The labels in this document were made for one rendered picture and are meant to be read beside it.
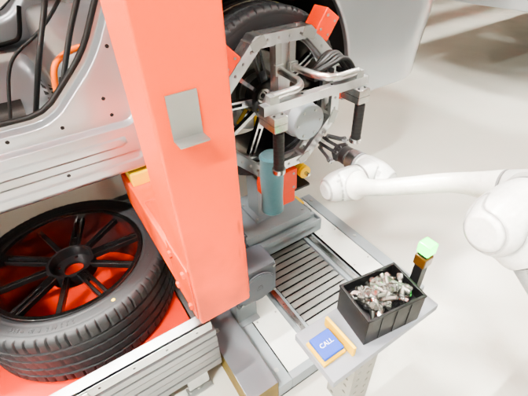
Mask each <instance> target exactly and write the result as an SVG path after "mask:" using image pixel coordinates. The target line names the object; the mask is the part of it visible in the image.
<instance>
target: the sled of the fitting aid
mask: <svg viewBox="0 0 528 396"><path fill-rule="evenodd" d="M295 198H296V199H297V200H298V201H300V202H301V203H302V204H303V205H305V204H304V202H303V201H302V200H301V199H299V198H298V197H297V196H295ZM305 206H306V205H305ZM306 207H307V206H306ZM307 208H308V207H307ZM308 209H310V208H308ZM320 228H321V217H320V216H318V215H317V214H316V213H315V212H313V211H312V210H311V209H310V217H309V218H306V219H304V220H302V221H301V222H298V223H296V224H294V225H292V226H290V227H288V228H286V229H283V230H281V231H280V232H278V233H275V234H273V235H272V236H269V237H267V238H266V239H264V240H261V241H259V242H257V243H255V244H252V245H251V246H253V245H257V244H260V245H262V246H263V248H264V249H265V250H266V251H267V252H268V253H269V254H270V255H271V254H273V253H274V252H275V251H278V250H280V249H281V248H284V247H286V246H288V245H289V244H292V243H294V242H296V241H297V240H300V239H302V238H303V237H306V236H308V235H309V234H311V233H313V232H315V231H317V230H319V229H320ZM249 247H250V246H249Z"/></svg>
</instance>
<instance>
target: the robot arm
mask: <svg viewBox="0 0 528 396"><path fill-rule="evenodd" d="M329 138H330V139H333V140H337V141H342V142H343V143H339V144H336V143H335V142H333V141H331V140H329ZM348 140H349V139H348V138H347V137H346V136H343V137H340V136H336V135H332V134H326V136H325V137H324V136H323V138H322V139H321V140H320V141H319V143H318V144H319V146H318V149H319V150H320V151H321V152H322V154H323V155H324V156H325V157H326V160H327V162H328V163H330V164H332V162H333V161H338V162H340V163H341V164H343V166H344V167H342V168H339V169H338V170H334V171H333V172H331V173H330V174H328V175H326V176H325V177H324V178H323V180H322V181H321V185H320V190H321V194H322V196H323V197H324V198H325V199H326V200H328V201H332V202H339V201H348V200H360V199H361V198H363V197H364V196H394V195H409V194H425V193H460V194H465V195H469V196H473V197H477V198H478V199H477V200H476V201H475V202H474V203H473V204H472V205H471V206H470V207H469V209H468V211H467V213H466V215H465V217H464V222H463V231H464V235H465V238H466V240H467V242H468V243H469V244H470V245H471V246H472V247H473V248H474V249H475V250H477V251H479V252H481V253H483V254H484V255H488V256H491V257H493V258H494V259H496V260H497V261H498V262H499V263H500V264H501V265H502V266H503V267H505V268H507V269H508V270H513V271H514V273H515V275H516V276H517V278H518V279H519V282H520V283H521V285H522V286H523V288H524V290H525V292H526V293H527V295H528V169H503V170H488V171H474V172H451V173H439V174H425V175H417V176H410V177H403V178H397V174H396V172H395V171H394V170H393V169H392V168H391V167H390V166H389V165H388V164H387V163H385V162H383V161H382V160H381V159H378V158H376V157H375V156H370V155H367V154H366V153H364V152H362V151H360V150H358V149H356V148H351V147H350V146H349V145H348V144H347V141H348ZM325 142H328V143H329V144H331V145H333V146H335V147H334V148H330V147H329V146H327V145H326V144H324V143H325ZM323 147H324V148H326V149H327V150H329V151H330V152H332V157H330V156H329V155H328V154H327V152H326V151H325V150H324V149H323Z"/></svg>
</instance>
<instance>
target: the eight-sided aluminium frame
mask: <svg viewBox="0 0 528 396"><path fill-rule="evenodd" d="M300 39H302V40H303V41H304V42H305V43H306V45H307V46H308V47H309V48H310V49H311V51H312V52H313V53H314V54H315V55H316V56H317V58H319V57H320V56H321V54H322V53H323V52H325V51H326V50H331V47H330V46H329V45H328V44H327V42H326V41H325V40H324V39H323V38H322V37H321V36H320V35H319V34H318V33H317V29H315V28H314V26H313V25H312V24H308V23H304V22H302V21H300V22H294V23H292V24H285V25H281V26H277V27H270V28H266V29H262V30H257V31H250V32H246V33H245V35H244V37H243V38H242V39H241V40H240V43H239V44H238V46H237V47H236V49H235V50H234V52H235V53H236V54H237V55H238V56H240V60H239V62H238V64H237V65H236V67H235V68H234V69H233V71H232V73H231V74H230V76H229V85H230V94H231V93H232V92H233V90H234V89H235V87H236V86H237V84H238V82H239V81H240V79H241V78H242V76H243V75H244V73H245V72H246V71H247V69H248V67H249V65H250V64H251V62H252V61H253V60H254V58H255V56H256V55H257V53H258V52H259V50H260V49H262V48H266V47H270V46H275V44H278V43H281V44H283V43H286V42H289V41H291V40H300ZM337 65H339V63H338V64H336V65H334V66H333V67H331V68H329V69H327V70H325V71H324V72H326V73H335V72H337V71H336V66H337ZM234 76H235V77H234ZM338 105H339V93H338V94H335V95H332V96H330V97H325V98H322V99H321V109H322V111H323V115H324V118H323V123H322V125H321V128H320V130H319V131H318V132H317V133H316V134H315V135H314V136H313V137H312V138H310V139H308V140H300V141H299V143H298V144H297V145H296V147H295V148H293V149H291V150H289V151H287V152H284V166H285V167H286V169H287V168H289V167H292V166H295V165H296V164H299V163H302V162H304V161H306V160H307V158H308V157H310V154H311V152H312V151H313V150H314V149H315V147H316V146H317V144H318V143H319V141H320V140H321V139H322V138H323V136H324V135H325V133H326V132H327V130H328V128H329V127H330V126H331V125H332V123H334V122H335V119H336V117H337V113H338V111H339V110H338ZM236 161H237V166H239V167H242V168H244V169H245V170H246V171H249V172H251V173H252V174H254V175H256V176H257V177H260V170H259V163H260V162H255V161H254V160H253V159H250V158H249V157H247V156H245V155H244V154H242V153H240V152H238V151H237V150H236Z"/></svg>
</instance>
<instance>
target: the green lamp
mask: <svg viewBox="0 0 528 396"><path fill-rule="evenodd" d="M437 248H438V244H437V243H436V242H434V241H433V240H432V239H430V238H429V237H426V238H424V239H423V240H421V241H420V242H419V244H418V247H417V249H416V250H417V251H418V252H419V253H420V254H421V255H423V256H424V257H425V258H429V257H430V256H432V255H433V254H434V253H435V252H436V250H437Z"/></svg>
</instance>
